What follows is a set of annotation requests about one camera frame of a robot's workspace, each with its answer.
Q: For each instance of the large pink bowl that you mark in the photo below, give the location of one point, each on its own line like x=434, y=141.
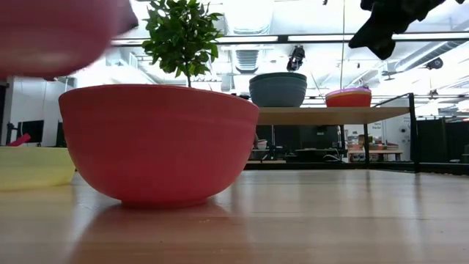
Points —
x=55, y=36

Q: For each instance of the small green potted tree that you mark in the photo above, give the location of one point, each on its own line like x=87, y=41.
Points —
x=181, y=36

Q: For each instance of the black ceiling camera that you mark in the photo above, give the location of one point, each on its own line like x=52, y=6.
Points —
x=296, y=58

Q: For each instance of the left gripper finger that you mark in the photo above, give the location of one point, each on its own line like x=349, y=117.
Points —
x=127, y=16

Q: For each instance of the round black ceiling fixture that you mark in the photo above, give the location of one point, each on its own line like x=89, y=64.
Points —
x=435, y=63

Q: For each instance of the large grey-blue bowl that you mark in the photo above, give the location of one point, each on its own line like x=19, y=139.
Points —
x=278, y=97

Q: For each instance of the background table with clutter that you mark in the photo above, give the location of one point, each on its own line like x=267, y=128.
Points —
x=375, y=151

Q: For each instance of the red background object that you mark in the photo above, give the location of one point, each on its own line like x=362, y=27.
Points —
x=20, y=140

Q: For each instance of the black ceiling light rail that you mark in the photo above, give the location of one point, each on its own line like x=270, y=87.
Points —
x=282, y=38

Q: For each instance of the small orange bowl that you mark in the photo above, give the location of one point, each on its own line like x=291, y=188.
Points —
x=348, y=100

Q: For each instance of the large red bowl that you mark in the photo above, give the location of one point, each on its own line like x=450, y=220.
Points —
x=157, y=146

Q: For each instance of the small yellow bowl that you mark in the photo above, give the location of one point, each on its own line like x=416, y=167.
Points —
x=33, y=168

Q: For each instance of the white ceiling air vent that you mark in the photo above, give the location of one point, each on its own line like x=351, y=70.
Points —
x=246, y=60

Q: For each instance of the black partition screen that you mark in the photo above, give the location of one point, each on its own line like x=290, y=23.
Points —
x=443, y=139

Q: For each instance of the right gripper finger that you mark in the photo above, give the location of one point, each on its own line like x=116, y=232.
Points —
x=377, y=38

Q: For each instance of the wooden shelf with black frame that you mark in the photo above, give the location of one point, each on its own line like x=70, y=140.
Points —
x=329, y=115

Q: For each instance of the black computer monitor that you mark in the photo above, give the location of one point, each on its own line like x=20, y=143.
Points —
x=61, y=135
x=32, y=131

